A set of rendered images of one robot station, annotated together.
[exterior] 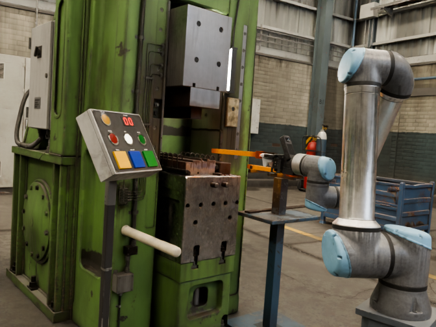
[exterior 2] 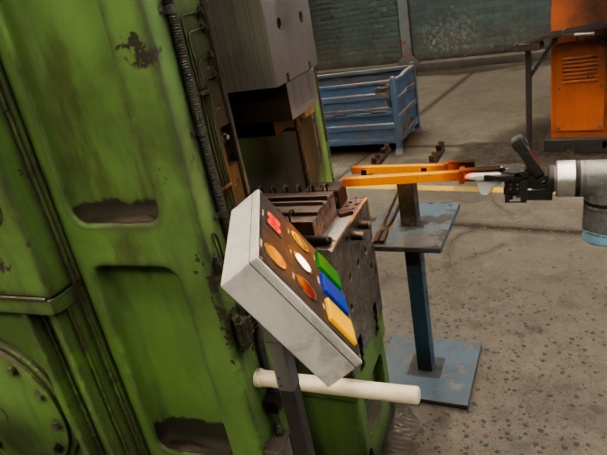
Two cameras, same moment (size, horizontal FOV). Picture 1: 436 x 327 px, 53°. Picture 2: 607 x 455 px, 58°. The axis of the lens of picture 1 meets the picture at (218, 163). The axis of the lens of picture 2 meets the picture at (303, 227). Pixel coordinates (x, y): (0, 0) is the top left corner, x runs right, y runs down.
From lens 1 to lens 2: 127 cm
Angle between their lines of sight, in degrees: 30
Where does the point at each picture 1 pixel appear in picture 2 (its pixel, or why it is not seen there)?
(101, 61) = (49, 77)
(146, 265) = not seen: hidden behind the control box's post
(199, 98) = (298, 97)
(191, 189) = (340, 263)
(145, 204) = not seen: hidden behind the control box
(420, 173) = (348, 43)
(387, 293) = not seen: outside the picture
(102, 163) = (325, 353)
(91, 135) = (280, 311)
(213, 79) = (303, 51)
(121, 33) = (126, 12)
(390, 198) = (381, 101)
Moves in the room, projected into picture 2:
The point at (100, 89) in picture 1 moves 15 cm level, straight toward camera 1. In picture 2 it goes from (71, 137) to (96, 141)
